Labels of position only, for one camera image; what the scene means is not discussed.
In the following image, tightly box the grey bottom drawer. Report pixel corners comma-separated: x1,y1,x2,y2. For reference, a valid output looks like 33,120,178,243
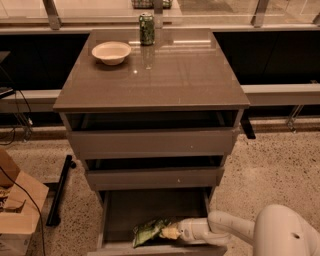
87,188,227,256

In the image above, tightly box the white paper bowl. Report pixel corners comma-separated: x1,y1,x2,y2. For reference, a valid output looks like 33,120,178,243
91,41,131,66

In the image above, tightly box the green soda can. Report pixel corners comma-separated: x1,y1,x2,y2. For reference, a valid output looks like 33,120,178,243
139,12,155,46

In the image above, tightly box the grey drawer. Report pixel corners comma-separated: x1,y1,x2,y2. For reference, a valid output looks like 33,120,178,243
61,113,239,160
86,156,224,191
87,188,227,256

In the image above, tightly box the grey middle drawer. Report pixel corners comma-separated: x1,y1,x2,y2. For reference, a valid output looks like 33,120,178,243
86,156,224,191

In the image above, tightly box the grey top drawer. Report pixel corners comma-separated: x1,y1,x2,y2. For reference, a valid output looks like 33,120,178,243
61,113,239,160

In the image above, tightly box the black cable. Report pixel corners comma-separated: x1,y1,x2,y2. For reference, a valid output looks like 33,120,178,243
0,164,47,256

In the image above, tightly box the green jalapeno chip bag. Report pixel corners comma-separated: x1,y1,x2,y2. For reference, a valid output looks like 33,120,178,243
133,218,172,248

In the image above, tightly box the black metal bar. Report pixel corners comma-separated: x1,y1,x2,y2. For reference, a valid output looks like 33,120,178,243
46,155,76,227

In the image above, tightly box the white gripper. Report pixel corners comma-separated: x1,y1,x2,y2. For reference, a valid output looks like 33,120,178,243
160,218,210,242

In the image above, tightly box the brown cardboard box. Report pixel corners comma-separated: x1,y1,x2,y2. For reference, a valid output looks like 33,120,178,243
0,149,49,256

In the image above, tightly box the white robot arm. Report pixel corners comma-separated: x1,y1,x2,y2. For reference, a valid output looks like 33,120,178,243
160,204,320,256

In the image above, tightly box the grey drawer cabinet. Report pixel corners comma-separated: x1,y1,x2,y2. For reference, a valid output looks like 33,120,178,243
52,28,257,256

